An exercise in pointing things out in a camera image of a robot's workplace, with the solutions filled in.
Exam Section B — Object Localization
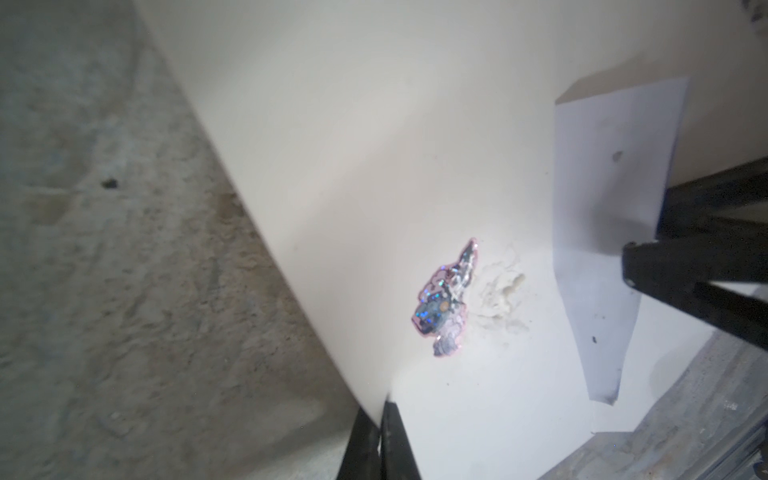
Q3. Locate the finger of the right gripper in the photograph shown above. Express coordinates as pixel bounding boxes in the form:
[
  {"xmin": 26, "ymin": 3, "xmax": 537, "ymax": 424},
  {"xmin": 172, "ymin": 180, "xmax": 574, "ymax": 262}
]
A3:
[
  {"xmin": 656, "ymin": 157, "xmax": 767, "ymax": 240},
  {"xmin": 621, "ymin": 233, "xmax": 767, "ymax": 350}
]

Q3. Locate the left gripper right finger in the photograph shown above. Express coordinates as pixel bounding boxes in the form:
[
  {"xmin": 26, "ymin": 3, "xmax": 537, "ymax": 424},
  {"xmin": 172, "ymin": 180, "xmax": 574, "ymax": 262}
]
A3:
[{"xmin": 381, "ymin": 401, "xmax": 422, "ymax": 480}]

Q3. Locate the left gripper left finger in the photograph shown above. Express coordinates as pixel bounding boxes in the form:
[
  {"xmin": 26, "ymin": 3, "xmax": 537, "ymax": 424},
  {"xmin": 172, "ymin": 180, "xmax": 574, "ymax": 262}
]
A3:
[{"xmin": 336, "ymin": 408, "xmax": 381, "ymax": 480}]

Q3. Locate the cream white envelope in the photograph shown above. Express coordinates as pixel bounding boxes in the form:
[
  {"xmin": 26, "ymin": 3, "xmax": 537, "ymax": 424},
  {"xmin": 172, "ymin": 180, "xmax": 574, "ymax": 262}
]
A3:
[{"xmin": 137, "ymin": 1, "xmax": 767, "ymax": 479}]

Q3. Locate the holographic sticker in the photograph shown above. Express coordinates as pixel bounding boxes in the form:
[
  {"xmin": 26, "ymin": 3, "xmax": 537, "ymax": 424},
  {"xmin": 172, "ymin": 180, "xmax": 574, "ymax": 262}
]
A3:
[{"xmin": 411, "ymin": 238, "xmax": 478, "ymax": 358}]

